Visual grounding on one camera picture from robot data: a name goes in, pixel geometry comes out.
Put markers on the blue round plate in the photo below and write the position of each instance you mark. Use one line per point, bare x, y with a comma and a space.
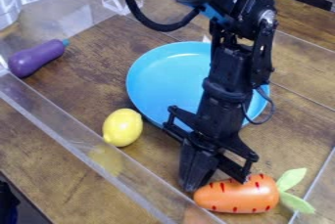
173, 74

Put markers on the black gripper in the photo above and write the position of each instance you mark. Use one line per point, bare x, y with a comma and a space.
209, 131

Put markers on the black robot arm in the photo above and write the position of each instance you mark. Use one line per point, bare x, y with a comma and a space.
241, 26

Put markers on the orange toy carrot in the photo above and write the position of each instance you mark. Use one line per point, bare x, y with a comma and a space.
256, 196

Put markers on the clear acrylic barrier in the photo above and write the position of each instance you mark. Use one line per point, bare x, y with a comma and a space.
82, 182

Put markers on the purple toy eggplant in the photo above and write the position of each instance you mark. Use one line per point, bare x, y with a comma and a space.
27, 61

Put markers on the yellow toy lemon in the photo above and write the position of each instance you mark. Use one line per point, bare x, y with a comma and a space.
122, 127

